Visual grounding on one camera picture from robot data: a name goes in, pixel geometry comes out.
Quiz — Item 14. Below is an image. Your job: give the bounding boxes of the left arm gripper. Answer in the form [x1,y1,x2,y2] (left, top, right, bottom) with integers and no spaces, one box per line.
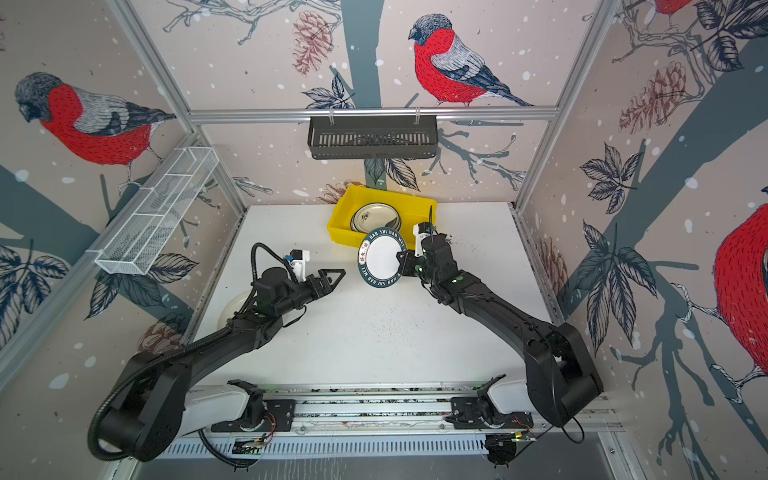
[275,268,345,317]

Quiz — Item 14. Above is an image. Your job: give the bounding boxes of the large green rim lettered plate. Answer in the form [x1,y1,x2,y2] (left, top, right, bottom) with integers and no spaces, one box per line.
[357,227,407,289]

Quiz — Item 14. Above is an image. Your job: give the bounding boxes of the cream plate dark spot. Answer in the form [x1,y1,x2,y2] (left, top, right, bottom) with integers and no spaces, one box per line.
[350,202,402,234]

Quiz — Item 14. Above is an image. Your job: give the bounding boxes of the plain cream plate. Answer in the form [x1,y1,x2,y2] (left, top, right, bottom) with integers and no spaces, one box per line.
[217,292,249,329]

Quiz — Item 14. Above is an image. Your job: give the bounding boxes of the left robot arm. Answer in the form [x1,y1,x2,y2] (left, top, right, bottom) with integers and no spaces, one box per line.
[87,267,346,461]

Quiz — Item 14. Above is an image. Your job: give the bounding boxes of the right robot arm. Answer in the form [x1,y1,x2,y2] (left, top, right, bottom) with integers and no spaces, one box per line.
[396,234,604,427]

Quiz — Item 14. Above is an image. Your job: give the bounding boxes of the yellow plastic bin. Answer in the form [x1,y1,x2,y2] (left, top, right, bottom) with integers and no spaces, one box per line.
[327,186,438,250]

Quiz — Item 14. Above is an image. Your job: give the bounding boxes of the black hanging basket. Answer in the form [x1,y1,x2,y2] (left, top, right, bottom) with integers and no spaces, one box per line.
[307,115,439,160]

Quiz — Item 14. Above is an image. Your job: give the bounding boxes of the aluminium cross bar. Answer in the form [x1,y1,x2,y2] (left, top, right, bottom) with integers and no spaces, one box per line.
[187,106,560,125]

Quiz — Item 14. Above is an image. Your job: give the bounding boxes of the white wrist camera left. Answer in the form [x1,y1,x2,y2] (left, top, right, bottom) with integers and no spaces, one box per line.
[286,249,310,283]

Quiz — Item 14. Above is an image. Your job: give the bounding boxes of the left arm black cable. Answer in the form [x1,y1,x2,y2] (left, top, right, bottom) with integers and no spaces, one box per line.
[250,242,298,289]

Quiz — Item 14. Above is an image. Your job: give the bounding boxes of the base rail assembly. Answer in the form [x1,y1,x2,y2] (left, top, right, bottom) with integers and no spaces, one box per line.
[162,386,622,462]

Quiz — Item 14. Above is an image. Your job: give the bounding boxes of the white wire mesh basket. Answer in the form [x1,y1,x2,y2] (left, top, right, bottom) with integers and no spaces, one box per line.
[95,146,219,275]

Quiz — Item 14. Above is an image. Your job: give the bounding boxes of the aluminium frame post left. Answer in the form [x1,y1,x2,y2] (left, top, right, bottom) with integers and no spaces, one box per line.
[106,0,247,217]

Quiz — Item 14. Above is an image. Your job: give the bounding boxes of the aluminium frame post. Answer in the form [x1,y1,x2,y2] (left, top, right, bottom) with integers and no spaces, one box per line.
[106,0,247,217]
[514,0,620,215]

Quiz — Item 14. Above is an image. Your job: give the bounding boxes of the aluminium frame post right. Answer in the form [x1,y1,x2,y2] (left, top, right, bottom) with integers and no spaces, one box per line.
[514,0,620,215]

